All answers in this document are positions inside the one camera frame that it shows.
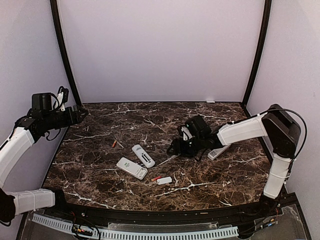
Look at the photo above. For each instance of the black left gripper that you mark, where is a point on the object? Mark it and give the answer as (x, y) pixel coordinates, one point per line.
(76, 118)

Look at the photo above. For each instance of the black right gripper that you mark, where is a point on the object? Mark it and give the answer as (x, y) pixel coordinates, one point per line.
(179, 147)

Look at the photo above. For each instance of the slim white remote control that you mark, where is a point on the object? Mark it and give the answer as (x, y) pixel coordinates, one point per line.
(215, 153)

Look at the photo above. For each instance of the clear handle screwdriver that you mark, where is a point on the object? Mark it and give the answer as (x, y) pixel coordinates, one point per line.
(170, 158)

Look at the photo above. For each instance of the white battery cover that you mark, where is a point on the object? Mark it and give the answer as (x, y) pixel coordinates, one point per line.
(164, 180)

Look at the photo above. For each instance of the white remote with compartment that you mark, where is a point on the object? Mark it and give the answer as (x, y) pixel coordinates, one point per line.
(143, 156)

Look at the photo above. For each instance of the white remote with green buttons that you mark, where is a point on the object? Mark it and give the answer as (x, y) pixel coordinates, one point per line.
(132, 168)

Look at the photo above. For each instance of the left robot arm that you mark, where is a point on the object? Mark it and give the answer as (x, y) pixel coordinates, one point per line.
(47, 112)

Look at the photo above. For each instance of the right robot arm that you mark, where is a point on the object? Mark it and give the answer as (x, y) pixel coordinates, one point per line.
(286, 135)

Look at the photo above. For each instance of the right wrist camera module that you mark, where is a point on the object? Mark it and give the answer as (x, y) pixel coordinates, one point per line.
(184, 133)

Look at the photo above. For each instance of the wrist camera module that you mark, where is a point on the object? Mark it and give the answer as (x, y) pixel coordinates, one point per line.
(62, 98)
(184, 133)

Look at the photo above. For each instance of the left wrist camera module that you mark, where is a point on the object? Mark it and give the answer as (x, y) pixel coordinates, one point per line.
(62, 98)

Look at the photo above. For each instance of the black front rail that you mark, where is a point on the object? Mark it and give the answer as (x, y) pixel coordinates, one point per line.
(102, 217)

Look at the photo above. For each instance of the white slotted cable duct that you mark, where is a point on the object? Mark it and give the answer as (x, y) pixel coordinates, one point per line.
(119, 231)

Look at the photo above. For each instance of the black right frame post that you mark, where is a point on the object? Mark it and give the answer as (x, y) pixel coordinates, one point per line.
(258, 52)

